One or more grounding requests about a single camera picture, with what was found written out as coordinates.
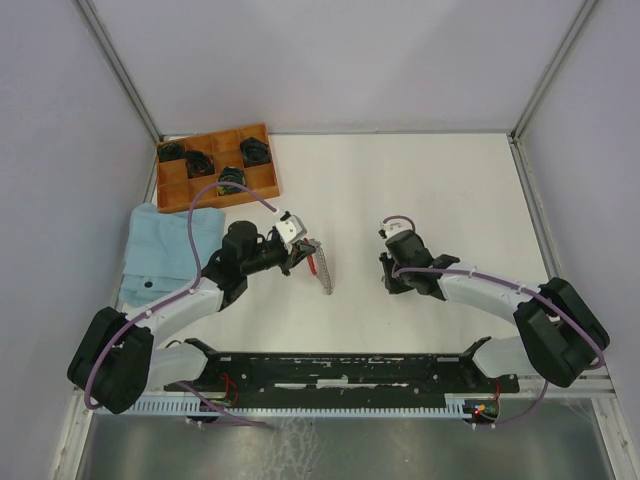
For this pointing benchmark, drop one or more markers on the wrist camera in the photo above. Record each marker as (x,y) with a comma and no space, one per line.
(393,226)
(289,228)

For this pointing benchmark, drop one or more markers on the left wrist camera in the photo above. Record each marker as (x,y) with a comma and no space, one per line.
(289,228)

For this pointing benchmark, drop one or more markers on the light blue cloth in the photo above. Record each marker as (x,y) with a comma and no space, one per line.
(158,257)

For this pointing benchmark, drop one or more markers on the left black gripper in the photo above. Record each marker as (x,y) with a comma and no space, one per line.
(299,251)

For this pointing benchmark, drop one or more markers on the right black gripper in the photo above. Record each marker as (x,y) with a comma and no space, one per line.
(390,283)

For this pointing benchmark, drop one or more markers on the black coil with green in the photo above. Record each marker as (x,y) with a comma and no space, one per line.
(231,180)

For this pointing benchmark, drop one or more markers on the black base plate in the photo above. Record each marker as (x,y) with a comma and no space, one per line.
(335,381)

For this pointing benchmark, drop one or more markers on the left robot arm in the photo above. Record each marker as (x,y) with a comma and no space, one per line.
(122,356)

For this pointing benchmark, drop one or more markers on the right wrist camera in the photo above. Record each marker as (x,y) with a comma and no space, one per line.
(393,226)

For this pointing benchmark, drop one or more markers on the black coil top left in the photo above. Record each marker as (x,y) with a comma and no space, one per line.
(169,151)

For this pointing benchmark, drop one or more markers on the black coil top right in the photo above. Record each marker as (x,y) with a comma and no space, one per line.
(254,152)

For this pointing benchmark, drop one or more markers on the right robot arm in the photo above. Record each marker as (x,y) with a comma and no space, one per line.
(558,336)

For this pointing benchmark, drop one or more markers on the wooden compartment tray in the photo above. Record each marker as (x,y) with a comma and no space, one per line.
(176,192)

